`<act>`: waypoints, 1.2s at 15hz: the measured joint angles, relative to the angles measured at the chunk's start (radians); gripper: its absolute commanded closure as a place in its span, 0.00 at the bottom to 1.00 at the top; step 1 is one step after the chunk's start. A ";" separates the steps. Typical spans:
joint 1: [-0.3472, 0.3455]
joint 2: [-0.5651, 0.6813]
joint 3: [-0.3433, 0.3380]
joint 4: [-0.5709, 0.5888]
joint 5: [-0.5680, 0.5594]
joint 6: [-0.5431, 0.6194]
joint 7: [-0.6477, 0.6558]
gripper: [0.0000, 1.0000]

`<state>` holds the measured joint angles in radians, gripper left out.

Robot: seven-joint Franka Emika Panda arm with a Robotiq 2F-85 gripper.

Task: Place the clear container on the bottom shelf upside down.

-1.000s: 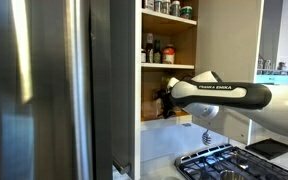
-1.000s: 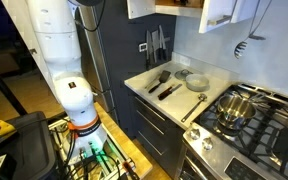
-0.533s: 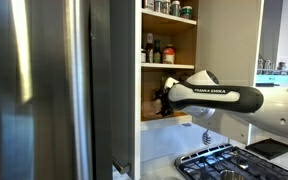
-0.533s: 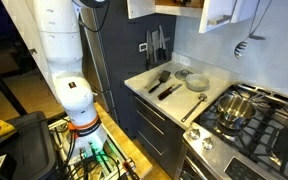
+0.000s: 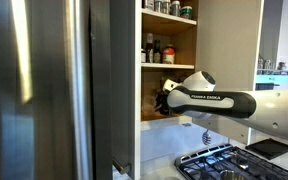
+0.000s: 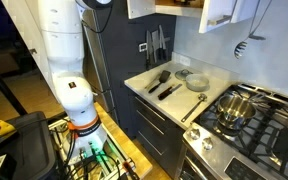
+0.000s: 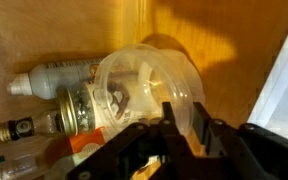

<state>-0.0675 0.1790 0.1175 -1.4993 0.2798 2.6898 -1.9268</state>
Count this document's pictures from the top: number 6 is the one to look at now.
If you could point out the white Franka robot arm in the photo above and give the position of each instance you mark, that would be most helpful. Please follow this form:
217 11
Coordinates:
64 40

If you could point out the black spatula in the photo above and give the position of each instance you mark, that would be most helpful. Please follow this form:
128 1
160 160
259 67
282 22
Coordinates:
164 77

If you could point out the dark blue side panel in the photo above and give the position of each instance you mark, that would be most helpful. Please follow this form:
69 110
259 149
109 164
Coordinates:
124 66

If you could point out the glass pot lid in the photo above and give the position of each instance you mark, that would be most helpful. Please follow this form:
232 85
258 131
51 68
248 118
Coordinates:
183 74

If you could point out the white kitchen timer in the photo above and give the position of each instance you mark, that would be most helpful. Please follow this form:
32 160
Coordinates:
143 47

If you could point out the dark base cabinet drawers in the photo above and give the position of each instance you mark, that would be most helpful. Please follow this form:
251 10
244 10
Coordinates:
154 133

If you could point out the steel cleaver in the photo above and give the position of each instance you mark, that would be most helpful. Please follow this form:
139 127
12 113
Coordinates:
154 41

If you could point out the stainless steel refrigerator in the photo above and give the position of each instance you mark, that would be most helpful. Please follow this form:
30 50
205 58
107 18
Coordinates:
97 66

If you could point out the grey bowl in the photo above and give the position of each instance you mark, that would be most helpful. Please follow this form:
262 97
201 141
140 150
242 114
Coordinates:
197 83

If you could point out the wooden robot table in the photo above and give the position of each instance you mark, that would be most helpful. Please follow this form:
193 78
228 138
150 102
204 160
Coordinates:
124 140

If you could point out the steel stove knob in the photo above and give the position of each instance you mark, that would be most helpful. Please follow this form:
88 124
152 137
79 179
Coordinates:
194 134
207 143

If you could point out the stainless steel pot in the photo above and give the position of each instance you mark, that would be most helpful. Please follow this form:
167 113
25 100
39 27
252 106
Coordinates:
235 111

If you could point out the stainless gas stove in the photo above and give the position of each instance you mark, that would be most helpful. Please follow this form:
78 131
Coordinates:
214 156

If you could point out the slotted hanging spoon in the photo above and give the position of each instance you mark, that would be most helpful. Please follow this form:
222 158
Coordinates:
240 50

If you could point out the black plastic box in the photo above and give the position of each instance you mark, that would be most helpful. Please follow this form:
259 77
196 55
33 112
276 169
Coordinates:
30 146

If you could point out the black tripod leg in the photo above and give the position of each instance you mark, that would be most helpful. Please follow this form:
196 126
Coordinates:
7 93

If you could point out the white wall outlet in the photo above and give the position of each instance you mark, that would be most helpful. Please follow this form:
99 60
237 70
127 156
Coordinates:
184 60

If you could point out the white wall cabinet wooden interior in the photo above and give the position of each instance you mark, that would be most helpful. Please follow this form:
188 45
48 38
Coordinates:
177 10

